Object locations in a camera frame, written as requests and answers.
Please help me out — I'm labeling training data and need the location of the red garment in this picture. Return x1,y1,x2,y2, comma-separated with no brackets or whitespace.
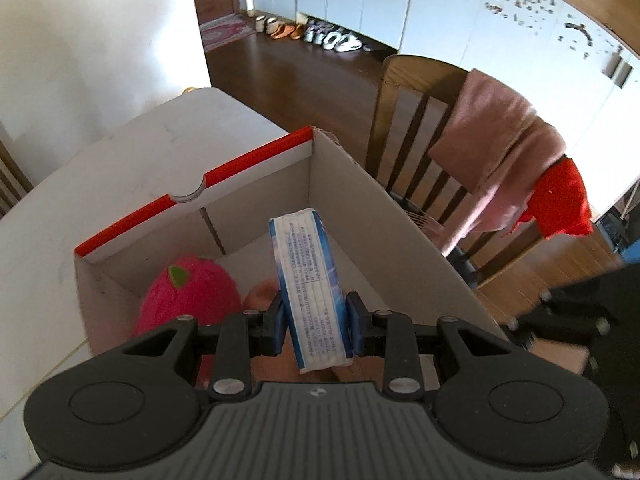
502,157,595,239

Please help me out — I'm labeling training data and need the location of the row of shoes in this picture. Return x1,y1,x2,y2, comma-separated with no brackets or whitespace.
253,14,377,54

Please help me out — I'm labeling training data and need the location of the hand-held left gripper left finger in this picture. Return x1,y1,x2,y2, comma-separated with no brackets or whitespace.
122,292,286,402

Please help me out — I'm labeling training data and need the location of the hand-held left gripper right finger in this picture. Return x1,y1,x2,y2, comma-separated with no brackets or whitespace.
345,291,511,395

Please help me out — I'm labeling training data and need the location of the blue and white tissue pack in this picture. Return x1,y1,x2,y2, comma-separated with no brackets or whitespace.
268,208,354,374

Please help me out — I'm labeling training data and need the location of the pink cloth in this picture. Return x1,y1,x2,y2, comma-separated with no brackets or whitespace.
427,69,569,242

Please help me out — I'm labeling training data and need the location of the pink plush dragon fruit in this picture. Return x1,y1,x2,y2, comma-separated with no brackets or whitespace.
132,257,244,342

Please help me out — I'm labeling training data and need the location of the red and white cardboard box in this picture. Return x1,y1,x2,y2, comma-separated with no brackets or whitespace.
73,127,512,392

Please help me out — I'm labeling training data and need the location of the white wardrobe cabinet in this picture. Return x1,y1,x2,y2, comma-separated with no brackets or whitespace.
249,0,640,216

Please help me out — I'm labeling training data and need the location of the patterned door mat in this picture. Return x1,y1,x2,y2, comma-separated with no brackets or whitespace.
199,14,256,52

